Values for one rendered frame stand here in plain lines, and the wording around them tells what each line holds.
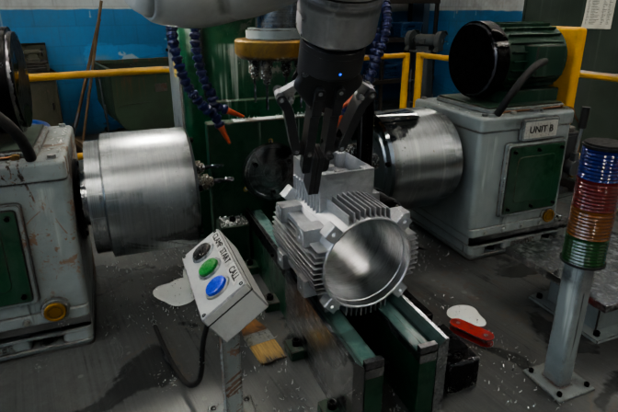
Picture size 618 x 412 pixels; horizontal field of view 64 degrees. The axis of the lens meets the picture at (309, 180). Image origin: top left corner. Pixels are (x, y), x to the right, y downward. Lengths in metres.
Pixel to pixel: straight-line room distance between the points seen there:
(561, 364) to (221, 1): 0.78
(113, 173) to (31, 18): 5.21
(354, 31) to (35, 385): 0.78
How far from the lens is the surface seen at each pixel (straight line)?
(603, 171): 0.80
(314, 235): 0.77
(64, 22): 6.14
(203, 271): 0.68
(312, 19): 0.53
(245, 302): 0.63
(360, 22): 0.52
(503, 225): 1.34
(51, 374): 1.02
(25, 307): 1.03
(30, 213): 0.95
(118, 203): 0.95
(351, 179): 0.82
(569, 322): 0.91
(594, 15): 4.25
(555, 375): 0.97
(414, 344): 0.80
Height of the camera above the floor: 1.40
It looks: 19 degrees down
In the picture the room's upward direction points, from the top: straight up
